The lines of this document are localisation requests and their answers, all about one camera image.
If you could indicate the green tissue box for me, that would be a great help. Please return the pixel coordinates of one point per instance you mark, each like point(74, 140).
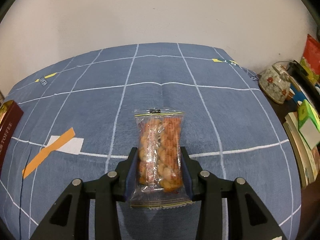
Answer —
point(308, 124)

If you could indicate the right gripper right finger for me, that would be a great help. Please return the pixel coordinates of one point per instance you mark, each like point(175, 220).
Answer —
point(190, 175)

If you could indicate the blue grid tablecloth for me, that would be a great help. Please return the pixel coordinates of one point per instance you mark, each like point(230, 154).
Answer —
point(82, 116)

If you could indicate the clear bag peanuts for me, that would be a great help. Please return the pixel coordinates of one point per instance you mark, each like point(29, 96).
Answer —
point(159, 175)

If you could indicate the red gift box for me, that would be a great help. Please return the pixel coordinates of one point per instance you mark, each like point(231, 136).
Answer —
point(310, 60)

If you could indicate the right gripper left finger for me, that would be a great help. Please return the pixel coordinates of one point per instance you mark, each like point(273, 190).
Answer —
point(127, 171)

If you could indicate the gold and red tin box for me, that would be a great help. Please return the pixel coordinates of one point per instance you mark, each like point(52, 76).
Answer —
point(11, 114)

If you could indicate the stack of books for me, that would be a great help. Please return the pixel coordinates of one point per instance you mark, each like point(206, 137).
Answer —
point(307, 159)

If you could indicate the floral ceramic teapot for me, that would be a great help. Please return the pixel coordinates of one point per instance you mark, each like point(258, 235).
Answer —
point(275, 81)

